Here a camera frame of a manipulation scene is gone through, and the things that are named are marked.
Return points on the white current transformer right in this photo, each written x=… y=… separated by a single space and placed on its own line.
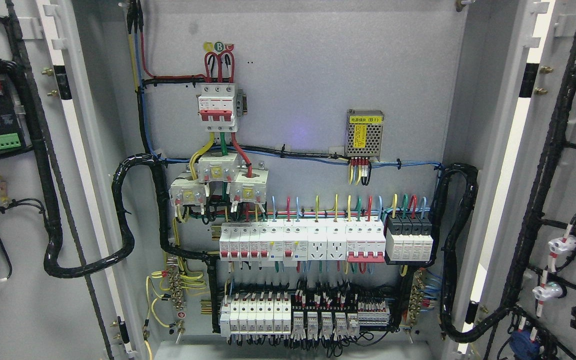
x=249 y=189

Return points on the red main circuit breaker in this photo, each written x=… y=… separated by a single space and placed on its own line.
x=218 y=107

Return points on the red handled circuit breaker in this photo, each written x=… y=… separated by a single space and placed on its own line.
x=366 y=243

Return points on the brass left terminal bar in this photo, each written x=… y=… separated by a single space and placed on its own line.
x=176 y=291

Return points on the brass terminal bar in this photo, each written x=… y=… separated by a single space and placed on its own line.
x=417 y=295
x=176 y=291

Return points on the white current transformer left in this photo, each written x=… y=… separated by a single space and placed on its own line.
x=186 y=191

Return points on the black white surge protector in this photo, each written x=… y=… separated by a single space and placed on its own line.
x=409 y=241

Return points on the brass right terminal bar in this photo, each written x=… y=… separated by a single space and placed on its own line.
x=417 y=295

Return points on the white current transformer middle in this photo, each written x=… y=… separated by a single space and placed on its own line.
x=215 y=167

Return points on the white lower breaker row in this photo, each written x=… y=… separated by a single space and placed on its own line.
x=256 y=314

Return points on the white current transformer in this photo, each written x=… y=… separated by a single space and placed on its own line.
x=215 y=167
x=186 y=191
x=249 y=189

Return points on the grey cabinet body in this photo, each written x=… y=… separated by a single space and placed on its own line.
x=446 y=81

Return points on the white socket breaker row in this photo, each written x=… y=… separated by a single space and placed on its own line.
x=327 y=240

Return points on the white red breaker row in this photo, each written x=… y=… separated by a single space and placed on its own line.
x=264 y=242

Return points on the metal mesh power supply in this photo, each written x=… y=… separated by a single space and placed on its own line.
x=364 y=133

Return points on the grey cabinet door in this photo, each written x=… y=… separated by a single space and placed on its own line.
x=43 y=317
x=514 y=119

